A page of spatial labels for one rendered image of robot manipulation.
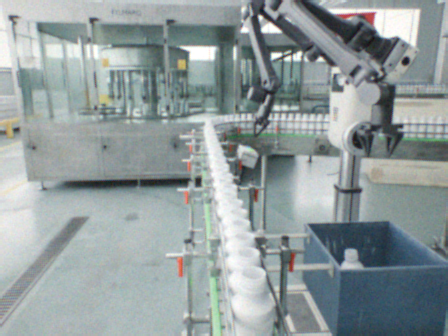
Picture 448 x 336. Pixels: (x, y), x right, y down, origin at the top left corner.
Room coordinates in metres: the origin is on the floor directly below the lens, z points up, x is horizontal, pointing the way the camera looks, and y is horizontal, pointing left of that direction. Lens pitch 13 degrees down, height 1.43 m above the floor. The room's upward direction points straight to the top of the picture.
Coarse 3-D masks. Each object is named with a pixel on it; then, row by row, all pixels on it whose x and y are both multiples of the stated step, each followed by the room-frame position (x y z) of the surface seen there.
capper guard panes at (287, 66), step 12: (252, 48) 6.60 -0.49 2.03; (276, 48) 6.64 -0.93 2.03; (288, 48) 6.66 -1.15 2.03; (252, 60) 6.60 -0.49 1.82; (276, 60) 6.64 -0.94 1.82; (288, 60) 6.66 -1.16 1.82; (300, 60) 6.68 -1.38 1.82; (252, 72) 6.60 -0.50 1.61; (276, 72) 6.64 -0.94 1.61; (288, 72) 6.66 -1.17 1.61; (252, 84) 6.60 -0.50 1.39; (288, 84) 6.66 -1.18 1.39; (276, 96) 6.64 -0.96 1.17; (288, 96) 6.66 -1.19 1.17; (240, 108) 6.58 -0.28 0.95; (252, 108) 6.60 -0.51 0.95; (276, 108) 6.64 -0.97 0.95; (288, 108) 6.66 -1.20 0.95
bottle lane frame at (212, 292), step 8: (208, 208) 1.15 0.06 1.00; (208, 216) 1.07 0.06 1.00; (208, 224) 1.01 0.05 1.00; (208, 232) 0.95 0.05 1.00; (208, 264) 0.85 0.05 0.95; (208, 272) 0.87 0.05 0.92; (208, 280) 0.88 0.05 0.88; (216, 280) 0.71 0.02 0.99; (208, 288) 0.89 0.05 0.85; (216, 288) 0.67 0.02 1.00; (208, 296) 0.89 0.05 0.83; (216, 296) 0.64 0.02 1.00; (216, 304) 0.61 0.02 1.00; (216, 312) 0.59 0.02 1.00; (216, 320) 0.56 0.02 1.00; (216, 328) 0.54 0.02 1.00
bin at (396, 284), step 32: (320, 224) 1.13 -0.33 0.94; (352, 224) 1.14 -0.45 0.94; (384, 224) 1.15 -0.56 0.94; (320, 256) 0.97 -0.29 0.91; (384, 256) 1.15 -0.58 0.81; (416, 256) 0.99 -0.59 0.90; (320, 288) 0.95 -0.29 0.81; (352, 288) 0.83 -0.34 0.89; (384, 288) 0.84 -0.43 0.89; (416, 288) 0.84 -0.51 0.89; (352, 320) 0.83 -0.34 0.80; (384, 320) 0.84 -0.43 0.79; (416, 320) 0.84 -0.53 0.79
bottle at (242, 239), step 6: (234, 234) 0.57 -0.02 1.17; (240, 234) 0.58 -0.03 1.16; (246, 234) 0.58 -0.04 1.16; (252, 234) 0.57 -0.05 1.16; (234, 240) 0.56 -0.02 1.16; (240, 240) 0.55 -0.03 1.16; (246, 240) 0.55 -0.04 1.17; (252, 240) 0.55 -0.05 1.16; (234, 246) 0.56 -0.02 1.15; (240, 246) 0.55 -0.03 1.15; (246, 246) 0.55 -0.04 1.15; (252, 246) 0.55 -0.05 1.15; (234, 252) 0.56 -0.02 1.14; (228, 258) 0.57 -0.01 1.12; (234, 258) 0.55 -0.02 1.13; (228, 264) 0.55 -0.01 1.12; (234, 264) 0.54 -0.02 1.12; (228, 270) 0.56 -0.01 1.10; (234, 270) 0.54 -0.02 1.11; (228, 276) 0.55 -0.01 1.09; (228, 282) 0.55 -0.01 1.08; (228, 312) 0.55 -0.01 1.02; (228, 318) 0.55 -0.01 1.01
